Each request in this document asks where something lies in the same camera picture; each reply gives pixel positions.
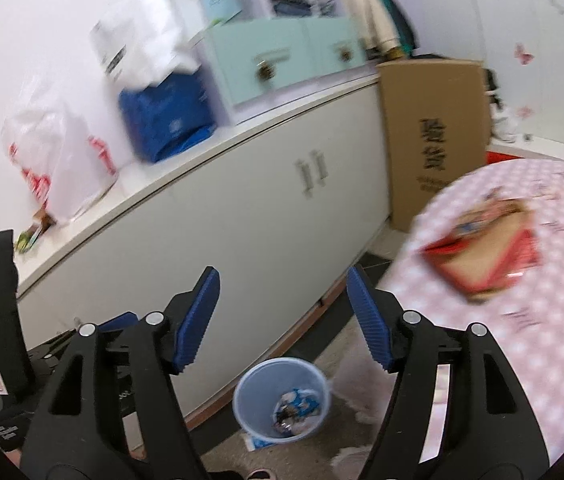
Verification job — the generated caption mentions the pink slipper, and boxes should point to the pink slipper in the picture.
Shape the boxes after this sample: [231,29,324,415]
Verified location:
[246,468,276,480]

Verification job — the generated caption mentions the trash wrappers inside bin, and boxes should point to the trash wrappers inside bin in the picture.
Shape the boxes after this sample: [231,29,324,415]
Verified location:
[272,388,322,438]

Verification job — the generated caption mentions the white low cabinet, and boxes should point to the white low cabinet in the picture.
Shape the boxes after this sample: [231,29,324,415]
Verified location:
[16,76,389,422]

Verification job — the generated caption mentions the black handheld device left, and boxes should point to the black handheld device left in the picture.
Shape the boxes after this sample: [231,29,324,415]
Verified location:
[0,230,53,452]

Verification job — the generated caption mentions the red snack wrapper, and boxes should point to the red snack wrapper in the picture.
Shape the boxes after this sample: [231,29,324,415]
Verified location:
[420,191,540,302]

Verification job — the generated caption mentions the white red plastic bag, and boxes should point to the white red plastic bag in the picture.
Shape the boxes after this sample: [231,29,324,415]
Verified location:
[1,76,118,224]

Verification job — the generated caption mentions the pink checkered bed blanket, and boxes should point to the pink checkered bed blanket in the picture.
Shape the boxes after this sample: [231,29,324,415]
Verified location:
[376,159,564,462]

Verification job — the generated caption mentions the tall brown cardboard box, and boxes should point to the tall brown cardboard box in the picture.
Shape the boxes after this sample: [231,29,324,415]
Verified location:
[378,58,491,232]

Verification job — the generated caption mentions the blue shopping bag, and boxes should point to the blue shopping bag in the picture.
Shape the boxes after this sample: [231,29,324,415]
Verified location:
[118,73,217,164]

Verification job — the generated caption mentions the light blue trash bin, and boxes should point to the light blue trash bin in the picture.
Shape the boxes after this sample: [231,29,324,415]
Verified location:
[232,358,331,445]

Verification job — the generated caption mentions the red storage box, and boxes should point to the red storage box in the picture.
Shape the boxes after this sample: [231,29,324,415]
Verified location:
[486,151,520,165]

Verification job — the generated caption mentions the mint drawer shelf unit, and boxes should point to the mint drawer shelf unit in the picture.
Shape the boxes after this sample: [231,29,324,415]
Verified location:
[193,0,373,126]

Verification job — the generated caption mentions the hanging clothes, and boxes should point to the hanging clothes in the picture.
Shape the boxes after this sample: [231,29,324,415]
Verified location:
[343,0,419,61]

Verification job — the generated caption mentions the white paper bag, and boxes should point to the white paper bag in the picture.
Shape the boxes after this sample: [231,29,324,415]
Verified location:
[90,0,200,90]

